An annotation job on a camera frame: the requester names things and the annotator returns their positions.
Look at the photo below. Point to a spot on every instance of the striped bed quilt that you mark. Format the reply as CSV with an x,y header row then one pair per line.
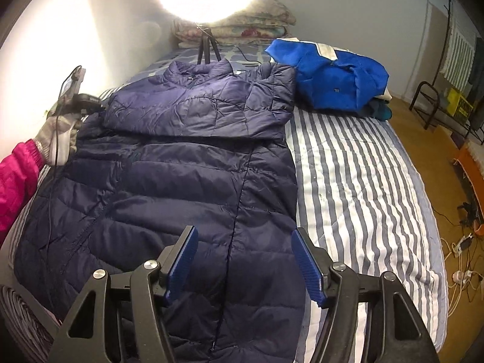
x,y
355,181

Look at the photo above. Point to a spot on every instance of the person's left hand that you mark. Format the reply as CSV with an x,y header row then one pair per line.
x,y
56,140

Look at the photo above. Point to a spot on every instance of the yellow box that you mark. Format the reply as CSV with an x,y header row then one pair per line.
x,y
459,104

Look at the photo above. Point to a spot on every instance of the navy puffer jacket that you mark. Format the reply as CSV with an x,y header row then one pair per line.
x,y
162,181

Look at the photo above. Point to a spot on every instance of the teal cloth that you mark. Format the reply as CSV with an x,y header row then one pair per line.
x,y
374,110

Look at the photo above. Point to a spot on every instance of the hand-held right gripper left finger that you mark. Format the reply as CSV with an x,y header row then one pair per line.
x,y
184,260

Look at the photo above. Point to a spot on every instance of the white power strip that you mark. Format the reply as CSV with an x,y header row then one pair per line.
x,y
462,244

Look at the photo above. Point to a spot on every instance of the person's left forearm pink sleeve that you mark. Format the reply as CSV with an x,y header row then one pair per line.
x,y
15,185

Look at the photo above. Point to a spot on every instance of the black tripod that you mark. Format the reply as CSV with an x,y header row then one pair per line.
x,y
206,47

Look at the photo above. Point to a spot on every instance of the orange box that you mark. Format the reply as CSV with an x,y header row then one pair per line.
x,y
470,166

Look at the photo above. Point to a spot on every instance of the black metal rack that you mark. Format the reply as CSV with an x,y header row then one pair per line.
x,y
435,106

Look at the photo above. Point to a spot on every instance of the striped hanging towel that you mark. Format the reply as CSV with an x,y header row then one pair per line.
x,y
459,55

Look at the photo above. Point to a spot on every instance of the floral folded quilts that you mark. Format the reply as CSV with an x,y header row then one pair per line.
x,y
242,22

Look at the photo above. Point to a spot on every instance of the blue and white jacket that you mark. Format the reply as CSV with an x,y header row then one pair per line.
x,y
332,79

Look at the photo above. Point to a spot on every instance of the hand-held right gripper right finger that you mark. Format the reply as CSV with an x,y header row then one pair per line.
x,y
307,268

